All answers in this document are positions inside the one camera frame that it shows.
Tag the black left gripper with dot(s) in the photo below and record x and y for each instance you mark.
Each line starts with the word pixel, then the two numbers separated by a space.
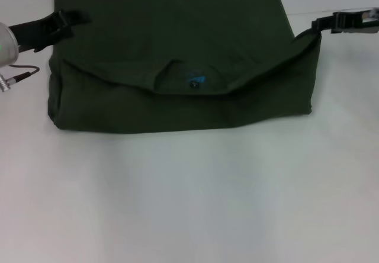
pixel 32 33

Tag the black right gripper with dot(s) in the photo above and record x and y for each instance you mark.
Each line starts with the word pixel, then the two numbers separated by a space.
pixel 355 23

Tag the dark green FREE t-shirt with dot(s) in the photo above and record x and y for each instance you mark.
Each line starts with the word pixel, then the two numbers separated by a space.
pixel 177 52

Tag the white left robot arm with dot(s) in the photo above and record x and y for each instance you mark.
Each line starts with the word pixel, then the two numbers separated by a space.
pixel 7 45

